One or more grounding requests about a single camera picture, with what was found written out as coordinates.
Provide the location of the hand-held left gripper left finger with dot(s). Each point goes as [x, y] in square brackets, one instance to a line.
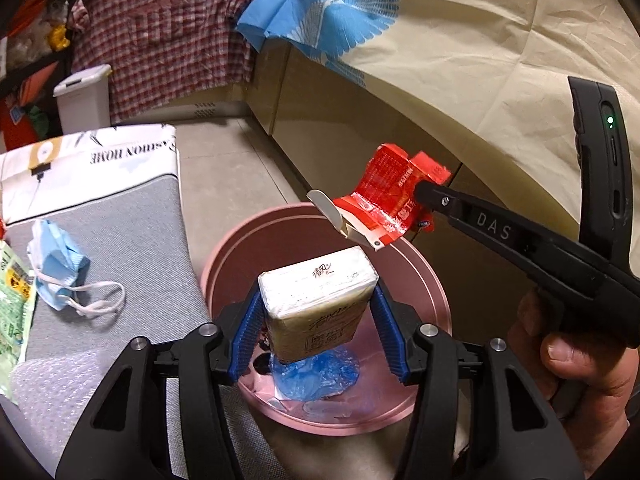
[245, 345]

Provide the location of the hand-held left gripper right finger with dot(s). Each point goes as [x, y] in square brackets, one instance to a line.
[387, 340]

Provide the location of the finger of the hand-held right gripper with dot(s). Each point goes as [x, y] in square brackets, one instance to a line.
[425, 225]
[442, 200]

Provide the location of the red wrapper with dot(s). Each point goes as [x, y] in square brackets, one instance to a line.
[390, 195]

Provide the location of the pink plastic bucket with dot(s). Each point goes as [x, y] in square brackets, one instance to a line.
[420, 285]

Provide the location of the blue plastic bag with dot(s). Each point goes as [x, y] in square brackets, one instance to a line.
[320, 372]

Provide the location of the beige tissue pack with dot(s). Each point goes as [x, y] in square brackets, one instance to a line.
[317, 305]

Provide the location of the clear bubble wrap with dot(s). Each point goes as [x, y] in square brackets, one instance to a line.
[55, 377]

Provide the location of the blue face mask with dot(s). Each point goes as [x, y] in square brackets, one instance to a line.
[60, 265]

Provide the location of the green printed packet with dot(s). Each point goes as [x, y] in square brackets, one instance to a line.
[12, 320]

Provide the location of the person's right hand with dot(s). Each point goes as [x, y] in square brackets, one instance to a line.
[585, 375]

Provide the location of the cream cloth sheet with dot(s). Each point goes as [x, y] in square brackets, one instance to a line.
[500, 60]

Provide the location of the grey printed table cover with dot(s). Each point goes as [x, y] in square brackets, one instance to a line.
[130, 240]

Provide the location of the blue printed cloth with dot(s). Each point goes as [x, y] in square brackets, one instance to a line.
[310, 10]

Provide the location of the small white lidded bin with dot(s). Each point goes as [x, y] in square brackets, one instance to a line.
[82, 105]

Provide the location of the red plaid shirt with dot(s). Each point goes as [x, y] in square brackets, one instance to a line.
[165, 35]

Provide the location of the orange red box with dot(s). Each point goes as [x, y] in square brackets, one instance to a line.
[20, 110]

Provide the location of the yellow toy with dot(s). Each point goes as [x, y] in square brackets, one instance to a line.
[57, 37]

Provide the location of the black shelf rack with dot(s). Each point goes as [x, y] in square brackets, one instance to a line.
[30, 10]

